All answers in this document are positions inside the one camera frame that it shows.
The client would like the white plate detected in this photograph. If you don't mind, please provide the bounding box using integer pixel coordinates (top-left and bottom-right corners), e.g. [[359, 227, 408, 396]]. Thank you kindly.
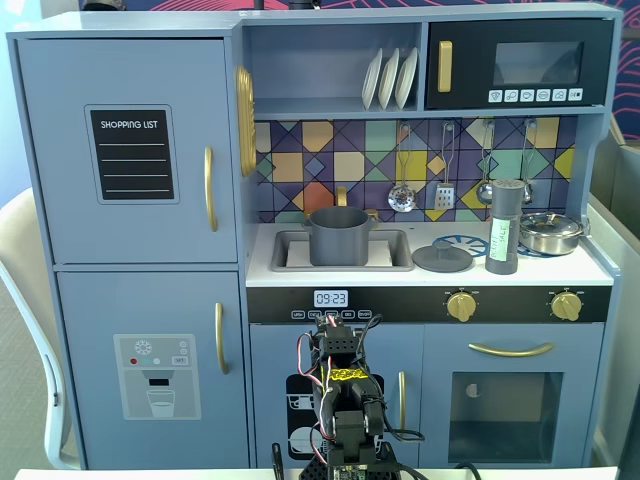
[[361, 47, 384, 111], [394, 46, 419, 110], [377, 47, 401, 111]]

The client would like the gray salt shaker with label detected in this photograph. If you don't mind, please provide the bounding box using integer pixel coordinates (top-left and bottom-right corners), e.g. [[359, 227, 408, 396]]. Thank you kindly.
[[484, 178, 525, 276]]

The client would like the white chair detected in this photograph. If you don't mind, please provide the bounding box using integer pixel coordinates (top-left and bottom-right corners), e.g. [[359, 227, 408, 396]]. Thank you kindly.
[[0, 187, 81, 471]]

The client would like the fridge door with dispenser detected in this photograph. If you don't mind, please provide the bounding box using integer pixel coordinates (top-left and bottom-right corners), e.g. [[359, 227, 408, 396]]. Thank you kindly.
[[54, 270, 250, 469]]

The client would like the black toy microwave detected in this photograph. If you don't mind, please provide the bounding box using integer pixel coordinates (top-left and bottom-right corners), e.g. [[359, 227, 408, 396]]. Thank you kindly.
[[424, 18, 615, 111]]

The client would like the robot controller board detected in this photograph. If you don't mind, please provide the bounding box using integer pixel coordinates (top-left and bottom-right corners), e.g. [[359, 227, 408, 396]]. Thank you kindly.
[[327, 462, 371, 480]]

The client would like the metal serving spoon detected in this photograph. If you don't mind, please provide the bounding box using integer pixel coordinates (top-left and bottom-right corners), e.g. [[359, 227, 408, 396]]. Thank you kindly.
[[519, 118, 537, 204]]

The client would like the gray plastic pot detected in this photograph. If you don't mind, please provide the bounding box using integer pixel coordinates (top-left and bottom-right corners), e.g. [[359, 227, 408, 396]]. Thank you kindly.
[[301, 206, 377, 267]]

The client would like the metal skimmer spoon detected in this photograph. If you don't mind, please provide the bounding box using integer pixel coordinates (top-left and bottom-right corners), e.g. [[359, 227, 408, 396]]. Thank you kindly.
[[387, 122, 419, 214]]

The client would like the metal slotted spatula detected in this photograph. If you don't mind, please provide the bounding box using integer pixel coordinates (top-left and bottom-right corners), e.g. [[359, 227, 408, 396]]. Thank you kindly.
[[433, 122, 456, 211]]

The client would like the metal ladle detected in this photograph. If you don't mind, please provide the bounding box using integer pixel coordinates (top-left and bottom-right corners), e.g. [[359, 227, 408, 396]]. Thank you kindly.
[[475, 119, 496, 205]]

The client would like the oven door with window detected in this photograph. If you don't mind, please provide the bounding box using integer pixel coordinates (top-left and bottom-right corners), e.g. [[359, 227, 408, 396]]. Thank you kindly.
[[423, 323, 606, 469]]

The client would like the dishwasher door with print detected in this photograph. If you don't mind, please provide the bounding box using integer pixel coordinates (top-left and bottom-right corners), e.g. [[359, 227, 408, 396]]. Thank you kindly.
[[249, 324, 425, 469]]

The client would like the gold curved fridge handle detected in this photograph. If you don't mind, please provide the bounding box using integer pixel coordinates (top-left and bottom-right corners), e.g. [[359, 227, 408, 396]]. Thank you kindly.
[[203, 145, 220, 233], [214, 301, 230, 376]]

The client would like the black shopping list board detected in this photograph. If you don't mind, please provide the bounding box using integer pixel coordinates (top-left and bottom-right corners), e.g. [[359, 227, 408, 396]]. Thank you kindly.
[[83, 103, 181, 206]]

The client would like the fridge door with shopping list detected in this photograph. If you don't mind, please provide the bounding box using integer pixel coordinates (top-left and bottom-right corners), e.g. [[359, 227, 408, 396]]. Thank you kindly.
[[17, 38, 239, 265]]

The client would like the black and red robot base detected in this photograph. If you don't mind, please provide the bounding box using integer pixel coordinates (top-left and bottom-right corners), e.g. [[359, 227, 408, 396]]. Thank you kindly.
[[298, 439, 402, 480]]

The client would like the gold oven handle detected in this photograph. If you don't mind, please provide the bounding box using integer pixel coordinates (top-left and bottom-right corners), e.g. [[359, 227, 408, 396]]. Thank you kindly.
[[468, 342, 555, 359]]

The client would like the desk partition panel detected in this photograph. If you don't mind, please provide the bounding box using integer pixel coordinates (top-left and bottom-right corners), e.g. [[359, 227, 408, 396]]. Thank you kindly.
[[585, 124, 640, 469]]

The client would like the stainless steel pot with lid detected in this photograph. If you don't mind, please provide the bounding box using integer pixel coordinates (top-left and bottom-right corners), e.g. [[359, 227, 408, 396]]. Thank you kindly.
[[518, 211, 592, 256]]

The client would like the gold microwave handle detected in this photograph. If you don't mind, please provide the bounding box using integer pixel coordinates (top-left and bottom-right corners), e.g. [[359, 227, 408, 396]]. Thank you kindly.
[[437, 39, 454, 94]]

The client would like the blue toy kitchen unit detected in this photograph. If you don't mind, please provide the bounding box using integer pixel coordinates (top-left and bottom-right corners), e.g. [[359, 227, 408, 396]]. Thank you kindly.
[[5, 5, 626, 471]]

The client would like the gold stove knob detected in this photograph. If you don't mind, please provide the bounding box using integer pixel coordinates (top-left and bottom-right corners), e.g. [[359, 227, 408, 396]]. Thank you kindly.
[[550, 292, 583, 321], [446, 292, 478, 323]]

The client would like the digital clock display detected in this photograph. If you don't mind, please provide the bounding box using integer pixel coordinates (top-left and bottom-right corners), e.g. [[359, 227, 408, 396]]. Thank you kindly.
[[313, 289, 350, 309]]

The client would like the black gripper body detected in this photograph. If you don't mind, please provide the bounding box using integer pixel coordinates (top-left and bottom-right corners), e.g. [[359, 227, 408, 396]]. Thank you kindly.
[[313, 314, 355, 339]]

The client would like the black stove control panel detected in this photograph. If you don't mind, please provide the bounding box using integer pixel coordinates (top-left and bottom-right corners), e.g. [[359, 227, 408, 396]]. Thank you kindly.
[[247, 286, 614, 325]]

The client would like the gray pot lid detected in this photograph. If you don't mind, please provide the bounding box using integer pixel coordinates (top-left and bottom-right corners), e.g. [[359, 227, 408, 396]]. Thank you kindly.
[[411, 241, 474, 274]]

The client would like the gold dishwasher handle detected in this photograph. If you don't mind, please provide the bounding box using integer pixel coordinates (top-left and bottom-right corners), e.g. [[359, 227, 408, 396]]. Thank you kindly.
[[397, 370, 408, 435]]

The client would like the gray sink basin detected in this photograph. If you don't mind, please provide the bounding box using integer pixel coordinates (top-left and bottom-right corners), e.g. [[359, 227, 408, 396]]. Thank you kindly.
[[271, 228, 415, 274]]

